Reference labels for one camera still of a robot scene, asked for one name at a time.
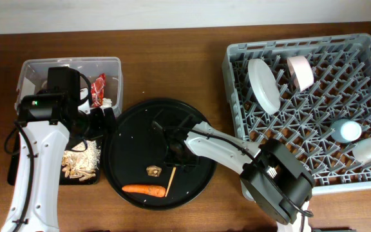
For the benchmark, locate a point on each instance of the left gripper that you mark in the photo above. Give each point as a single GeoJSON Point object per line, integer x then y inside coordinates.
{"type": "Point", "coordinates": [102, 129]}

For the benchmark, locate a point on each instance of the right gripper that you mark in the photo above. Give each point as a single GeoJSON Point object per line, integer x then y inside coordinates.
{"type": "Point", "coordinates": [170, 160]}

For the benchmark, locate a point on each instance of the wooden chopstick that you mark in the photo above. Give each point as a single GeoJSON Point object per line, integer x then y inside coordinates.
{"type": "Point", "coordinates": [170, 180]}

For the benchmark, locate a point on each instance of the brown food chunk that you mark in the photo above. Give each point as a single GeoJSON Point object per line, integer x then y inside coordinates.
{"type": "Point", "coordinates": [153, 171]}

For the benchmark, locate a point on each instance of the white tissue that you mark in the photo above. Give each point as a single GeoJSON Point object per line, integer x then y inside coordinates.
{"type": "Point", "coordinates": [106, 103]}

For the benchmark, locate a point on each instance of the red snack wrapper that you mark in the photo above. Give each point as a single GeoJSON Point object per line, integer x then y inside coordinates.
{"type": "Point", "coordinates": [97, 90]}

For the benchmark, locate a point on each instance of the orange carrot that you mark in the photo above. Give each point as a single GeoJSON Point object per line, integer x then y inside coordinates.
{"type": "Point", "coordinates": [151, 190]}

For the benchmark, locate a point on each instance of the grey plate with rice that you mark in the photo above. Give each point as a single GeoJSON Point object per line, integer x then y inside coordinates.
{"type": "Point", "coordinates": [263, 84]}

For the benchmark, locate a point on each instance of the pink bowl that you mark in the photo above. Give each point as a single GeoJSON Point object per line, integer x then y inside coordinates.
{"type": "Point", "coordinates": [301, 70]}

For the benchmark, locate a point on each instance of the blue cup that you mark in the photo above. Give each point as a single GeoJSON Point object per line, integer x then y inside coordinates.
{"type": "Point", "coordinates": [345, 130]}

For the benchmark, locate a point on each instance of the white plastic fork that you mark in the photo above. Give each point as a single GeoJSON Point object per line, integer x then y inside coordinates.
{"type": "Point", "coordinates": [271, 172]}

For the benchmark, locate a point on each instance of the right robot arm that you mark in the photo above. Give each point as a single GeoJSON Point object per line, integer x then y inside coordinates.
{"type": "Point", "coordinates": [284, 198]}

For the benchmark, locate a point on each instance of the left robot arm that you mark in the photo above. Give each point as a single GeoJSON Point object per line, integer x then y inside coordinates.
{"type": "Point", "coordinates": [49, 123]}

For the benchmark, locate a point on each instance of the grey dishwasher rack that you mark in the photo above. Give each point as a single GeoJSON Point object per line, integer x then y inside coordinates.
{"type": "Point", "coordinates": [341, 67]}

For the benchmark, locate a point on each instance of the round black tray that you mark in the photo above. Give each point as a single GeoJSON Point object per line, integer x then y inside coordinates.
{"type": "Point", "coordinates": [134, 146]}

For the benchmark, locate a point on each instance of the clear plastic bin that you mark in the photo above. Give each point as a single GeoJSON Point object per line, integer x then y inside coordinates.
{"type": "Point", "coordinates": [34, 74]}

